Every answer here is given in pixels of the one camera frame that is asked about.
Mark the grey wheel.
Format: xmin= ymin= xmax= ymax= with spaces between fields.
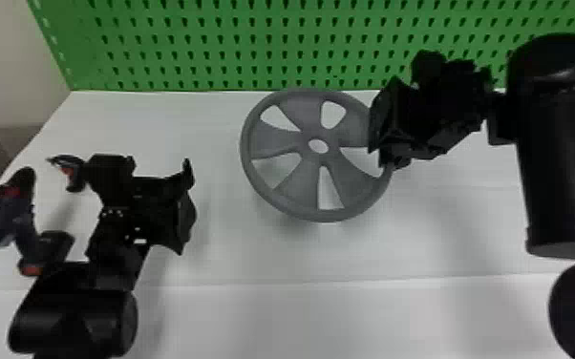
xmin=239 ymin=89 xmax=395 ymax=223

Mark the drill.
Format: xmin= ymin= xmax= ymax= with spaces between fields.
xmin=0 ymin=166 xmax=75 ymax=278

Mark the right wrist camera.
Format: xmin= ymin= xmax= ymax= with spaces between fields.
xmin=409 ymin=49 xmax=452 ymax=91

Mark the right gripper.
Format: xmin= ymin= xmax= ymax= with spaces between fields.
xmin=367 ymin=60 xmax=495 ymax=171

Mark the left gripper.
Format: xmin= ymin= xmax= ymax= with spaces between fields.
xmin=46 ymin=153 xmax=197 ymax=238

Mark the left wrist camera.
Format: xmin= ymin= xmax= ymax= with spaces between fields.
xmin=151 ymin=191 xmax=199 ymax=256

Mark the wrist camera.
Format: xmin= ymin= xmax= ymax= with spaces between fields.
xmin=151 ymin=191 xmax=199 ymax=256
xmin=409 ymin=49 xmax=452 ymax=91

